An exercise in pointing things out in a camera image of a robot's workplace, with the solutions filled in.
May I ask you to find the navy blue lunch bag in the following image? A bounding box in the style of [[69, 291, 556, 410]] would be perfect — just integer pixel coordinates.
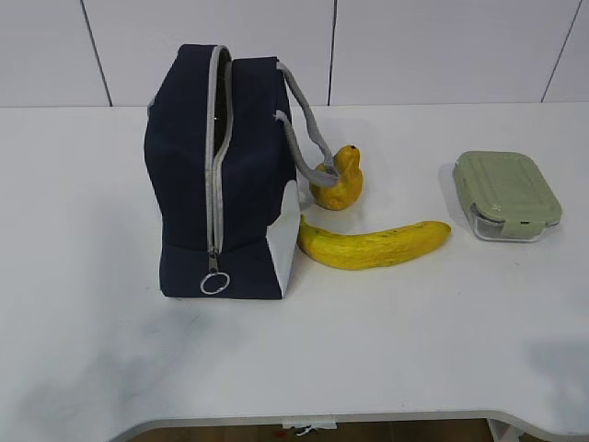
[[144, 44, 340, 300]]

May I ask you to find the yellow banana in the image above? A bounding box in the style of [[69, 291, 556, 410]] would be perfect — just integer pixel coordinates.
[[297, 217, 451, 271]]

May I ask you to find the white label under table edge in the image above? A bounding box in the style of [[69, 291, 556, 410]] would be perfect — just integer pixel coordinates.
[[278, 414, 338, 436]]

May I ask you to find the green lidded glass container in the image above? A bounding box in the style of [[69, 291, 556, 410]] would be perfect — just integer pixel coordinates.
[[453, 151, 562, 242]]

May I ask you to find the white table leg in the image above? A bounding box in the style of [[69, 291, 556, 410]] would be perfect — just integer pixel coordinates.
[[487, 419, 518, 442]]

